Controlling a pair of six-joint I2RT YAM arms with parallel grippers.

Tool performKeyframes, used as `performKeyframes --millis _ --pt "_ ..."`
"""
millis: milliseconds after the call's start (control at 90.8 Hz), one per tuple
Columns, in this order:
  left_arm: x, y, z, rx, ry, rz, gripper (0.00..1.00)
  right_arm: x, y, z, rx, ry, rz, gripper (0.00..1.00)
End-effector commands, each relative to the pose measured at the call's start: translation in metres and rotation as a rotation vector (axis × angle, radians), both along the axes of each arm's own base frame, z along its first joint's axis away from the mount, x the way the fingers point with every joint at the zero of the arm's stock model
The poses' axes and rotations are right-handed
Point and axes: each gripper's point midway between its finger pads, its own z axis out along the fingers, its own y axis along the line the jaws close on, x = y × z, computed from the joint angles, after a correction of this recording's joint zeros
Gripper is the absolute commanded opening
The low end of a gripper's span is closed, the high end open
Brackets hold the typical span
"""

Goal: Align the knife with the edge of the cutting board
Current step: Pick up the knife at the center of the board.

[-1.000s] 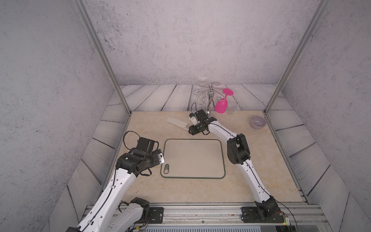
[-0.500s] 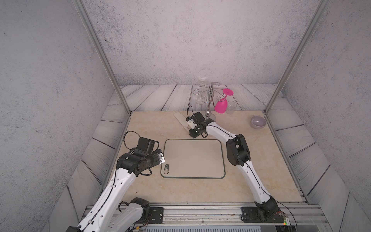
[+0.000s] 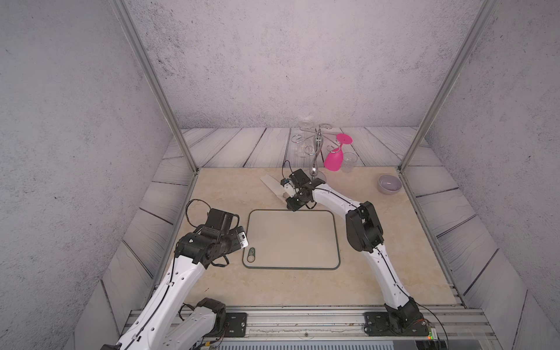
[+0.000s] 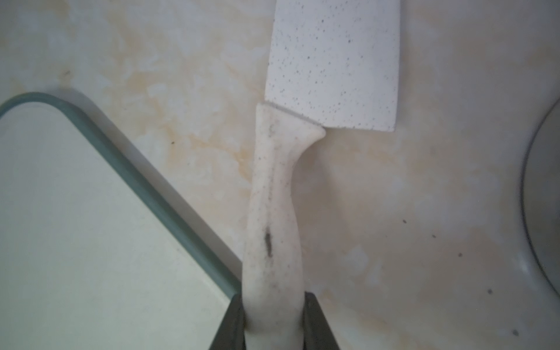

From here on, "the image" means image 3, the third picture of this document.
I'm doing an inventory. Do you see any cream plastic cleaver knife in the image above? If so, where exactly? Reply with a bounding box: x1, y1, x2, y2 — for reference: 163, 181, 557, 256
260, 174, 287, 206

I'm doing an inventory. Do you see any beige cutting board green rim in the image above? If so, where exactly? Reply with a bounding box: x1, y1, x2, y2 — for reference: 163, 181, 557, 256
242, 209, 341, 271

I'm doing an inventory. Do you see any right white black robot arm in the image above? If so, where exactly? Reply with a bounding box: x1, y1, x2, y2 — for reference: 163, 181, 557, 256
280, 169, 426, 335

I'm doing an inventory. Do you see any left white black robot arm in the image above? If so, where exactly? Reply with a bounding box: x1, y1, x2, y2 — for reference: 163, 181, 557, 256
102, 208, 249, 349

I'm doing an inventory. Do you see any pink plastic wine glass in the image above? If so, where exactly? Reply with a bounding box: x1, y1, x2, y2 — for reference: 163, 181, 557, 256
324, 134, 353, 172

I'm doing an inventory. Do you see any silver glass holder stand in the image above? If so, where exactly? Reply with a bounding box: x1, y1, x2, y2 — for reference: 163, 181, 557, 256
291, 121, 341, 181

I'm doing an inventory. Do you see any clear plastic cup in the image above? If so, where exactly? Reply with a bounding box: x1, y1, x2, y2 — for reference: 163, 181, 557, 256
341, 153, 358, 173

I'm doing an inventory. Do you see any lilac small bowl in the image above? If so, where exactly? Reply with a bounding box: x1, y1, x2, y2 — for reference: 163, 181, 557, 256
377, 174, 402, 195

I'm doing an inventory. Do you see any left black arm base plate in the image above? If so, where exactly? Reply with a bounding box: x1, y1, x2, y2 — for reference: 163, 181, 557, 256
206, 312, 248, 338

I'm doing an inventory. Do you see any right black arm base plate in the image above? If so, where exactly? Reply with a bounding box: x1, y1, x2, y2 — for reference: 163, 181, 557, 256
363, 312, 431, 338

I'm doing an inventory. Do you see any aluminium mounting rail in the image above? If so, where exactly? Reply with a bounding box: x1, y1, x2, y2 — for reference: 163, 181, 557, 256
203, 305, 501, 349

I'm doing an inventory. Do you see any left aluminium frame post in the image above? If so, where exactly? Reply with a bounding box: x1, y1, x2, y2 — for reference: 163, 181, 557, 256
109, 0, 199, 174

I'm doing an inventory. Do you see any aluminium frame post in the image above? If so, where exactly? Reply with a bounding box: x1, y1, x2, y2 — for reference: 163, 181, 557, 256
398, 0, 500, 174
109, 0, 199, 174

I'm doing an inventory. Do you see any right aluminium frame post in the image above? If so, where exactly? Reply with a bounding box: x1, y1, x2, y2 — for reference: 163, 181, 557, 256
398, 0, 500, 174

